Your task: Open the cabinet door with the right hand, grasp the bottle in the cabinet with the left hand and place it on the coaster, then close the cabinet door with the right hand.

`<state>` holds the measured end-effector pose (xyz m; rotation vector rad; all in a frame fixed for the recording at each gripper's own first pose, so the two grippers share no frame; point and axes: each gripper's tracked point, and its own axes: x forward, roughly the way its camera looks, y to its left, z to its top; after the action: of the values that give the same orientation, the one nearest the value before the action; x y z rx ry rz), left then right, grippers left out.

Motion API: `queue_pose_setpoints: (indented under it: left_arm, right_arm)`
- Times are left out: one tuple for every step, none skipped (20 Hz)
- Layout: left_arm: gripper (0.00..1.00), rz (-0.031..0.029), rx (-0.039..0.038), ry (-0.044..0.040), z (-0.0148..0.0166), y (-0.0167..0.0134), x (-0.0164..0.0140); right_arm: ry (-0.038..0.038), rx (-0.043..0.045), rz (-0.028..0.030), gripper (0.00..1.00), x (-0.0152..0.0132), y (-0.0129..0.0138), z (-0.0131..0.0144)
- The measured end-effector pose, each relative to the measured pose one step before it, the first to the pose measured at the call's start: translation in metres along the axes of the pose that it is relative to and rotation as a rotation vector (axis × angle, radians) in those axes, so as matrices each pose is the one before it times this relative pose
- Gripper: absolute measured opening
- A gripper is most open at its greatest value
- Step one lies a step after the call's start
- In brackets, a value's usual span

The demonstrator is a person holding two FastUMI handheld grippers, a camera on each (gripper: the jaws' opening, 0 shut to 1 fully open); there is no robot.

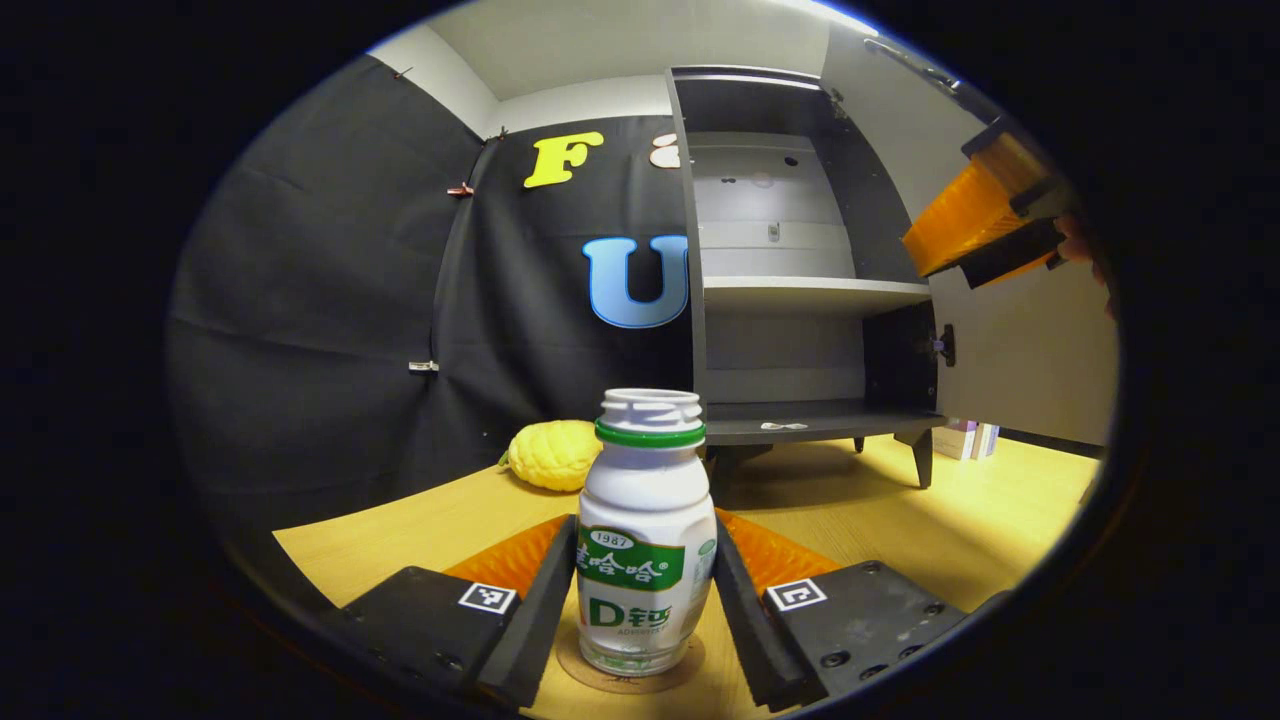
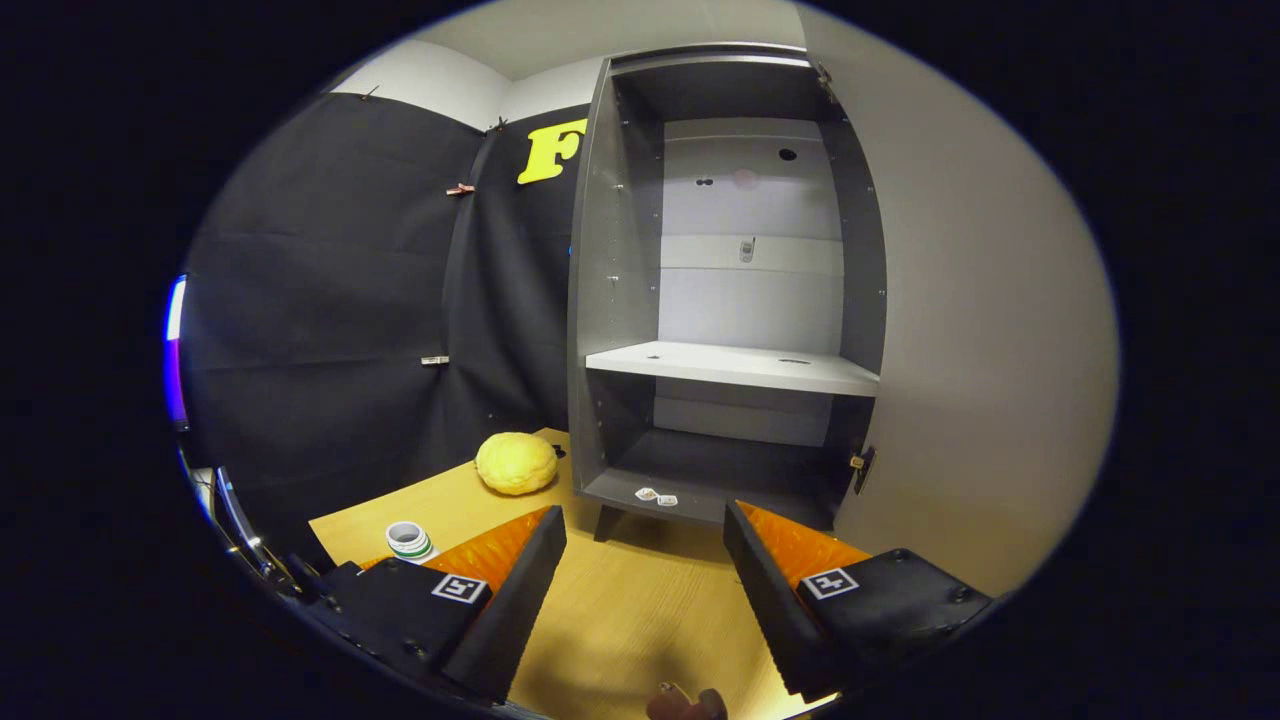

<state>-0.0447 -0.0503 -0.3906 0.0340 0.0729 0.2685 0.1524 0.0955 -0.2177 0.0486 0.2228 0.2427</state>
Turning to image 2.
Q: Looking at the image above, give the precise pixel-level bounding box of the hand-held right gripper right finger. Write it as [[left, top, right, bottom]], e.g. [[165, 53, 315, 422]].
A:
[[723, 500, 996, 704]]

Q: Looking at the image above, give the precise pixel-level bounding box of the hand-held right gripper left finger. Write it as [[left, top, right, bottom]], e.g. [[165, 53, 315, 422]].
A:
[[290, 505, 568, 706]]

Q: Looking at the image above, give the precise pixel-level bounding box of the grey cabinet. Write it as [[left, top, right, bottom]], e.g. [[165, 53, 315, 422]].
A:
[[567, 42, 889, 541]]

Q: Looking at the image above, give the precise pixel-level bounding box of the beige cabinet door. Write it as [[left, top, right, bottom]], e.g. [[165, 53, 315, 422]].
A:
[[800, 5, 1119, 601]]

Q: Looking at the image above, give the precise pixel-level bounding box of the white cabinet shelf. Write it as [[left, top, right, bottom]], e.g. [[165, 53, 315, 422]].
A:
[[585, 340, 881, 398]]

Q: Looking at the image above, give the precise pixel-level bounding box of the black backdrop cloth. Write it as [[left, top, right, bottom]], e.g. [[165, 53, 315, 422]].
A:
[[180, 92, 591, 571]]

